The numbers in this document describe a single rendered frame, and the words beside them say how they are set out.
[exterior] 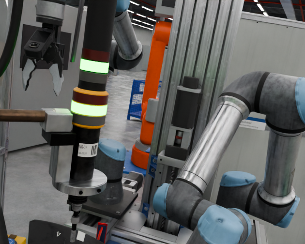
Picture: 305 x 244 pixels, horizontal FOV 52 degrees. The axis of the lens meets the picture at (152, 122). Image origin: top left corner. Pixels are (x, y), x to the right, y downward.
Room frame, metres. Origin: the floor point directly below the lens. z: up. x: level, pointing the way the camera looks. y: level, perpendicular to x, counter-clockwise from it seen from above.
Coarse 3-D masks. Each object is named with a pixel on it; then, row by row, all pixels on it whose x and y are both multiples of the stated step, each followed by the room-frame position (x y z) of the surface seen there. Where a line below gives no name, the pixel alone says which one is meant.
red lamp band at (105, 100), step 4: (76, 92) 0.37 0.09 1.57; (76, 96) 0.37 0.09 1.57; (80, 96) 0.37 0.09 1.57; (84, 96) 0.37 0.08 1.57; (88, 96) 0.37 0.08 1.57; (92, 96) 0.37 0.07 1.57; (96, 96) 0.37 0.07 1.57; (100, 96) 0.37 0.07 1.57; (104, 96) 0.38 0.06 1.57; (76, 100) 0.37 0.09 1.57; (80, 100) 0.37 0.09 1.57; (84, 100) 0.37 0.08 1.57; (88, 100) 0.37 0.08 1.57; (92, 100) 0.37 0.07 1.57; (96, 100) 0.37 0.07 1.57; (100, 100) 0.37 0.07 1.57; (104, 100) 0.38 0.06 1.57; (92, 104) 0.37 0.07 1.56; (96, 104) 0.37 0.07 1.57; (100, 104) 0.37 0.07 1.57; (104, 104) 0.38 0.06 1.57
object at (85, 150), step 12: (84, 132) 0.37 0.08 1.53; (96, 132) 0.38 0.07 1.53; (84, 144) 0.37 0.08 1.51; (96, 144) 0.38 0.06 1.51; (72, 156) 0.37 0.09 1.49; (84, 156) 0.37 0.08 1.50; (96, 156) 0.39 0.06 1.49; (72, 168) 0.37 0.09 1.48; (84, 168) 0.37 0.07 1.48; (84, 180) 0.37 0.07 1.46
